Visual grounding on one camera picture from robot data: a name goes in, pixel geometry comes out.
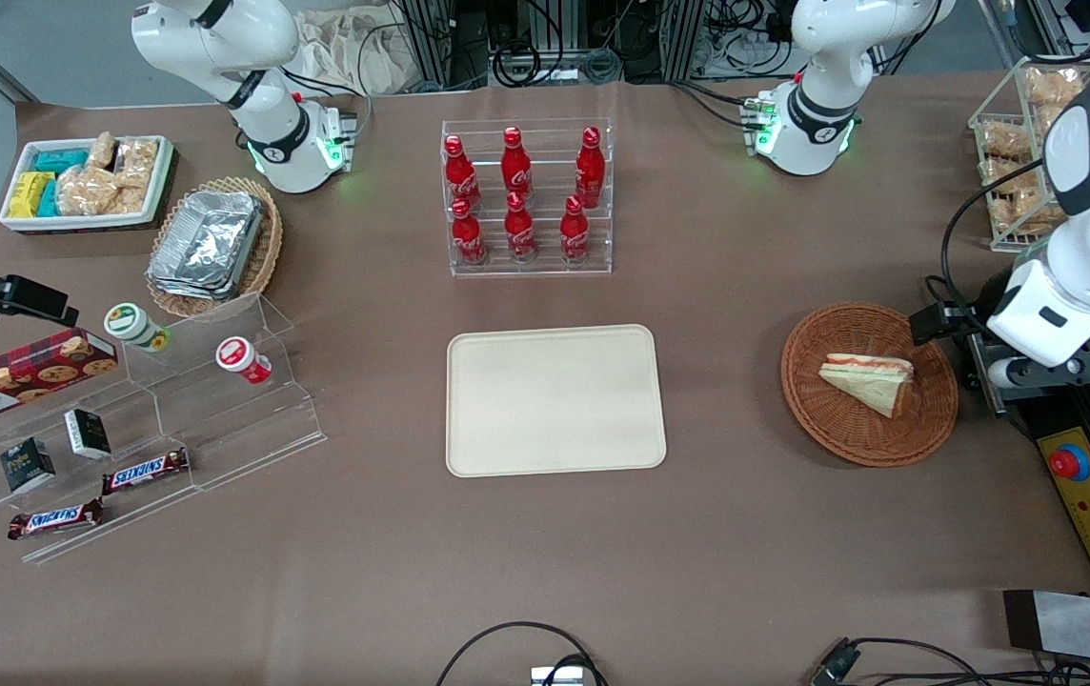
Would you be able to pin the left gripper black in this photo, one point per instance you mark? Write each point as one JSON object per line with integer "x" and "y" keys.
{"x": 976, "y": 321}

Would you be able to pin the triangular sandwich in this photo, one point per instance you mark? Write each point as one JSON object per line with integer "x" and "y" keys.
{"x": 874, "y": 381}

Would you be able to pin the round brown wicker basket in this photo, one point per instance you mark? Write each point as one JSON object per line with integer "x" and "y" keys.
{"x": 850, "y": 429}

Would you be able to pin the oval wicker basket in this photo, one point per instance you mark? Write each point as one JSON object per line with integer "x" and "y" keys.
{"x": 264, "y": 243}

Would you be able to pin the beige rectangular tray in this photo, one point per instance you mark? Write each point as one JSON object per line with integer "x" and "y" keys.
{"x": 555, "y": 400}

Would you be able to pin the red tartan Walkers cookie box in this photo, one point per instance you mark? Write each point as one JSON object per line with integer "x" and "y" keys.
{"x": 26, "y": 373}

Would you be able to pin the green-lidded white cup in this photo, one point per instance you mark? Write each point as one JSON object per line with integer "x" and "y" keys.
{"x": 131, "y": 326}

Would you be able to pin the teal snack pack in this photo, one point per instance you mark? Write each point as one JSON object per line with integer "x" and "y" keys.
{"x": 61, "y": 160}
{"x": 49, "y": 198}

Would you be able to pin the yellow snack pack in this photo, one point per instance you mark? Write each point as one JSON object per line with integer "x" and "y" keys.
{"x": 29, "y": 194}

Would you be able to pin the clear bag of cookies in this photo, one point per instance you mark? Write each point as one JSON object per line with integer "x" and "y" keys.
{"x": 131, "y": 200}
{"x": 137, "y": 162}
{"x": 102, "y": 151}
{"x": 86, "y": 191}

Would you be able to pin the bagged bread roll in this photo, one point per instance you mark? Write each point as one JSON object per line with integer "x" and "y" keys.
{"x": 1026, "y": 214}
{"x": 1004, "y": 141}
{"x": 1052, "y": 86}
{"x": 1010, "y": 171}

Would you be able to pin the small black box white side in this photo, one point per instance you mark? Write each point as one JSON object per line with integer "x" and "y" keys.
{"x": 88, "y": 433}

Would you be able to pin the white rectangular snack bin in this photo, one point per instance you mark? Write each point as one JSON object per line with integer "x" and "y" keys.
{"x": 156, "y": 191}

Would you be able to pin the small black Face box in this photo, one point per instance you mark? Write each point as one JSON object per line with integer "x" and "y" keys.
{"x": 28, "y": 465}

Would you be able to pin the stack of foil containers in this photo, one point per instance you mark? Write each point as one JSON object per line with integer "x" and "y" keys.
{"x": 207, "y": 243}

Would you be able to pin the Snickers chocolate bar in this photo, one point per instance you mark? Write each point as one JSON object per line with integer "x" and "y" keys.
{"x": 145, "y": 471}
{"x": 54, "y": 519}

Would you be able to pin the red-lidded white cup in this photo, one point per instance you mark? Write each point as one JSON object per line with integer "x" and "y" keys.
{"x": 238, "y": 357}

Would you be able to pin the clear acrylic stepped shelf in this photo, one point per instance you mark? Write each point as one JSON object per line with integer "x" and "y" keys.
{"x": 221, "y": 429}

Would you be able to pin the grey and black flat plate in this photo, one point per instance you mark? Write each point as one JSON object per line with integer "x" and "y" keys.
{"x": 1088, "y": 629}

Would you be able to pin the red Coca-Cola bottle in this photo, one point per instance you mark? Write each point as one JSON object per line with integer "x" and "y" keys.
{"x": 468, "y": 236}
{"x": 459, "y": 171}
{"x": 514, "y": 167}
{"x": 518, "y": 229}
{"x": 574, "y": 233}
{"x": 590, "y": 167}

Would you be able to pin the crumpled beige cloth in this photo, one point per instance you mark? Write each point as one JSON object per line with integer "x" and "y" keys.
{"x": 354, "y": 52}

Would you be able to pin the clear acrylic bottle rack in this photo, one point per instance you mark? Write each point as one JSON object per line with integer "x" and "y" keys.
{"x": 531, "y": 267}

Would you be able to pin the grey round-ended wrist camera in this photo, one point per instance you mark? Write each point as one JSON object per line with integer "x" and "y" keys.
{"x": 1079, "y": 368}

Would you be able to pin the aluminium frame post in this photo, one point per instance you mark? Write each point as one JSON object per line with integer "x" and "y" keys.
{"x": 688, "y": 33}
{"x": 431, "y": 38}

